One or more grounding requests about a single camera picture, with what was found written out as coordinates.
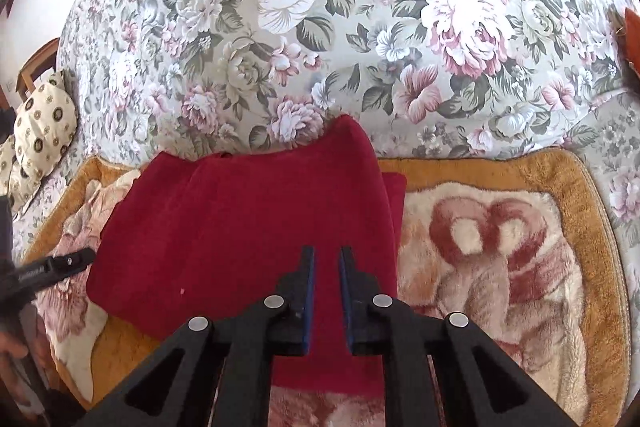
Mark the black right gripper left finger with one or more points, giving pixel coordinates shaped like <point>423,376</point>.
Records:
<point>217,373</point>

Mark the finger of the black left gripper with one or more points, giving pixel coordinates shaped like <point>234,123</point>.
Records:
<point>61,267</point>

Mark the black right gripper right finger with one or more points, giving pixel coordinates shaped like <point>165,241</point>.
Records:
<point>438,372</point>

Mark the dark red knit sweater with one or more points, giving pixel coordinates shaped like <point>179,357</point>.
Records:
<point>212,236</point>

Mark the left hand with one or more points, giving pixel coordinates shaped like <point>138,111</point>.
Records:
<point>14,350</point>

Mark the cream dotted pillow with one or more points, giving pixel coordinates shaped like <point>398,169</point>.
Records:
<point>44,128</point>

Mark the wooden chair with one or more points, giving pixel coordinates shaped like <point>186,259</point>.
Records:
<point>42,60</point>

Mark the floral grey quilt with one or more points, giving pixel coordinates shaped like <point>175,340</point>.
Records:
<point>425,78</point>

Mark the orange cloth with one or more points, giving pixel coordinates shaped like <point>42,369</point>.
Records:
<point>629,36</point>

